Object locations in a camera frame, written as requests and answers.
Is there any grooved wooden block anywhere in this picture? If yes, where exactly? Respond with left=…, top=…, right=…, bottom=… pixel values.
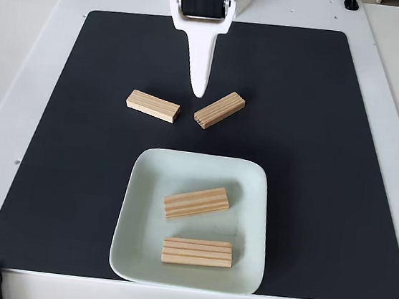
left=124, top=88, right=183, bottom=125
left=192, top=87, right=247, bottom=134
left=160, top=234, right=235, bottom=271
left=160, top=180, right=234, bottom=227

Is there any pale green square plate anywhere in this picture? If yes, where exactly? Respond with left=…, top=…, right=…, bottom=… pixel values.
left=106, top=143, right=277, bottom=297

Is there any black rubber mat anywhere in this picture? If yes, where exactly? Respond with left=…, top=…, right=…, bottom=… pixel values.
left=0, top=0, right=399, bottom=299

